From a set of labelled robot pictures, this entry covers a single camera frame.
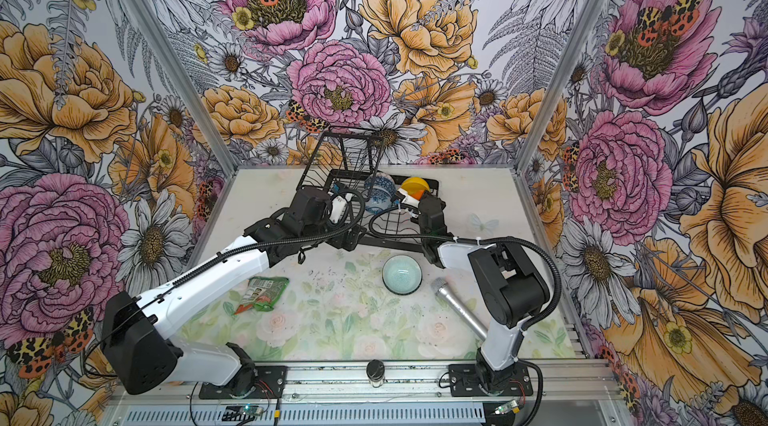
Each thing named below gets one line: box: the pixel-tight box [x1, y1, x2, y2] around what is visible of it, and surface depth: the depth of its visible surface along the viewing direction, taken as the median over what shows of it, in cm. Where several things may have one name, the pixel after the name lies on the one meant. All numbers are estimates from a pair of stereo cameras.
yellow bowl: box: [401, 177, 430, 195], surface depth 107 cm
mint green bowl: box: [382, 254, 423, 296], surface depth 90 cm
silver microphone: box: [431, 277, 488, 341], surface depth 86 cm
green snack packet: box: [234, 276, 290, 315], surface depth 85 cm
